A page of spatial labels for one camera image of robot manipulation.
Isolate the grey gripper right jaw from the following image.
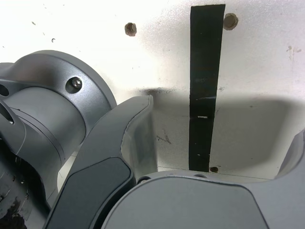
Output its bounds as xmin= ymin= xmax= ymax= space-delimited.
xmin=101 ymin=130 xmax=305 ymax=229

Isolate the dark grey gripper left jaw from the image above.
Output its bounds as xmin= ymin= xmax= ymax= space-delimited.
xmin=44 ymin=94 xmax=159 ymax=229

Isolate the black tape strip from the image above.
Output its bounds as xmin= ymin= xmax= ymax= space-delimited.
xmin=189 ymin=4 xmax=226 ymax=173

